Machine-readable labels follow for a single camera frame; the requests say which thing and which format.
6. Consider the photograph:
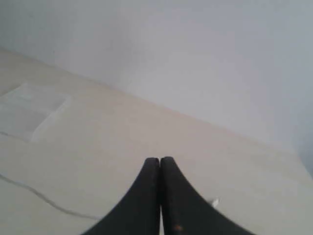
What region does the white earphone cable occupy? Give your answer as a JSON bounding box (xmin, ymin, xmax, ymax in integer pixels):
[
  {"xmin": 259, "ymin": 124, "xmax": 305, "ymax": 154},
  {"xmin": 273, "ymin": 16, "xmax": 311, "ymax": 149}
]
[{"xmin": 0, "ymin": 131, "xmax": 221, "ymax": 221}]

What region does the clear plastic storage box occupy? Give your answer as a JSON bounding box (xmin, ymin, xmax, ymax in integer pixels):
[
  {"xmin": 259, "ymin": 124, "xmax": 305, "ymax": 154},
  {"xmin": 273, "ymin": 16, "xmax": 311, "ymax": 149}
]
[{"xmin": 0, "ymin": 83, "xmax": 71, "ymax": 141}]

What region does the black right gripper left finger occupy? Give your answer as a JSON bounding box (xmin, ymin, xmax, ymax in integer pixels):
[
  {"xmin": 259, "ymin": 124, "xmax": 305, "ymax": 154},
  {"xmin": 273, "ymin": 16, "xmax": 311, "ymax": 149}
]
[{"xmin": 84, "ymin": 158, "xmax": 160, "ymax": 235}]

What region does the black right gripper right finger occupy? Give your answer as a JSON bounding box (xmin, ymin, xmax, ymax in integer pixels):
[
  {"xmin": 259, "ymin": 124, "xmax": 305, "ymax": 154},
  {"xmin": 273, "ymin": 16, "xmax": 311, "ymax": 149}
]
[{"xmin": 160, "ymin": 157, "xmax": 247, "ymax": 235}]

